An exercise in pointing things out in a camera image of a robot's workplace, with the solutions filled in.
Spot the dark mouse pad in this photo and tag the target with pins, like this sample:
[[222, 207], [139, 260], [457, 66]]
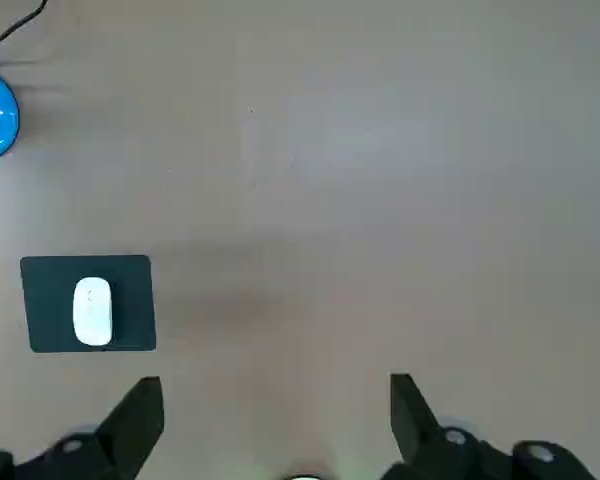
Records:
[[45, 300]]

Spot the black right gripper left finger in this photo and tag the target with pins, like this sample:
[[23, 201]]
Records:
[[125, 430]]

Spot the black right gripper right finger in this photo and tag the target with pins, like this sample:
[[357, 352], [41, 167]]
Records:
[[420, 435]]

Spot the white computer mouse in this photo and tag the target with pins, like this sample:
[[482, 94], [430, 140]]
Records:
[[93, 312]]

